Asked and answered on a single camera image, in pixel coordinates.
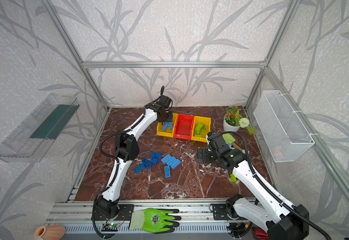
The right yellow bin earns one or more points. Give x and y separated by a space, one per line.
205 121

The white wire basket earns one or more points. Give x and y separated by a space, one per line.
284 133

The green spatula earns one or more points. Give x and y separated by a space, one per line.
231 142

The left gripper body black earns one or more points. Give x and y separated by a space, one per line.
165 115

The small dark blue lego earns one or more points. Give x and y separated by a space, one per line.
152 155
158 154
154 161

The left yellow bin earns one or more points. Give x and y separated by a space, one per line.
168 134

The dark blue lego brick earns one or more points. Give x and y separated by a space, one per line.
146 163

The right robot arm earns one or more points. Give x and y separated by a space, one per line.
279 217

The potted flower plant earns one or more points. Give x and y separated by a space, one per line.
233 121

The light blue lego plate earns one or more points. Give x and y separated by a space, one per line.
171 161

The green lego brick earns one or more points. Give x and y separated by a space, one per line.
199 129
233 179

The green black work glove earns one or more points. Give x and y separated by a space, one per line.
156 221

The terracotta vase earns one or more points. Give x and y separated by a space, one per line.
55 232

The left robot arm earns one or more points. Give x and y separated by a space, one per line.
127 150

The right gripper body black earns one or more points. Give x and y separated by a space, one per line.
203 156

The yellow bin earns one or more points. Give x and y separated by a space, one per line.
168 134
205 121

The red bin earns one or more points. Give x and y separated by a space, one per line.
184 127

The clear acrylic shelf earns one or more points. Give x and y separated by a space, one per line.
31 140

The light blue lego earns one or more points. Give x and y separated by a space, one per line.
167 173
167 126

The red metallic bottle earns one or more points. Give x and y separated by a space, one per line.
259 234

